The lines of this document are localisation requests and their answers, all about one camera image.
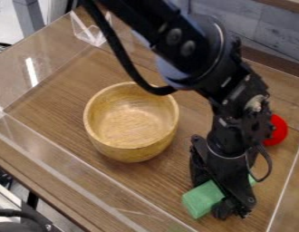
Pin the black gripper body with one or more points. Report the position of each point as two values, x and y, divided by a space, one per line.
228 173

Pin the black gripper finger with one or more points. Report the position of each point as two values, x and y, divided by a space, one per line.
225 208
197 172

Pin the green rectangular block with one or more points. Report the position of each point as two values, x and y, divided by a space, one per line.
200 199

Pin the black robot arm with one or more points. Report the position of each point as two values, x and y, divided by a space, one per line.
200 60

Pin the brown wooden bowl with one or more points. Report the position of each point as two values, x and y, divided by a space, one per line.
130 124

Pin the red plush strawberry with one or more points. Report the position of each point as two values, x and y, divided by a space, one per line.
279 133

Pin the clear acrylic tray enclosure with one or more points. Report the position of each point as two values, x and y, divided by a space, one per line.
50 73

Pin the clear acrylic corner bracket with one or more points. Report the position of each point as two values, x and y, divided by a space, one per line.
89 34

